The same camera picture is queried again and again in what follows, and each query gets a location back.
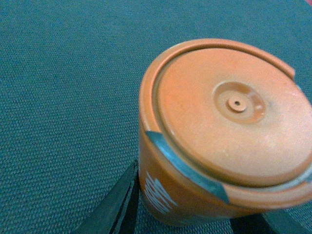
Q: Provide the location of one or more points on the orange 4680 cylinder cap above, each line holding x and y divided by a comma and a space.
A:
224, 132

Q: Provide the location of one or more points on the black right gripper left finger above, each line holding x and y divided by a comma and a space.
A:
117, 212

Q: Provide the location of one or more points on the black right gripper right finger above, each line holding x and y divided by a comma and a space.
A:
274, 222

